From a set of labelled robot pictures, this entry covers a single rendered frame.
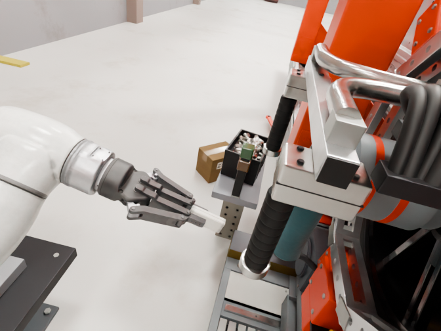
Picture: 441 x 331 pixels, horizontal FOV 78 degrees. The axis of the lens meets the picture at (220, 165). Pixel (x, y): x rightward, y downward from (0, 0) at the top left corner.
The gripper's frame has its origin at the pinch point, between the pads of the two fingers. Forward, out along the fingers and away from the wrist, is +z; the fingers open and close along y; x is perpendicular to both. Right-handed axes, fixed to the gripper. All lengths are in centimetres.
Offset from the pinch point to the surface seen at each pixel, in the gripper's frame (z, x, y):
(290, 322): 49, 44, 14
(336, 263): 32.1, 1.2, 5.0
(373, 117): 26.9, -25.2, 27.0
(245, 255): 4.9, -8.9, -11.7
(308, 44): 47, -11, 233
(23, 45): -223, 129, 251
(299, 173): 2.2, -25.6, -13.7
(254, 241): 4.2, -12.7, -12.3
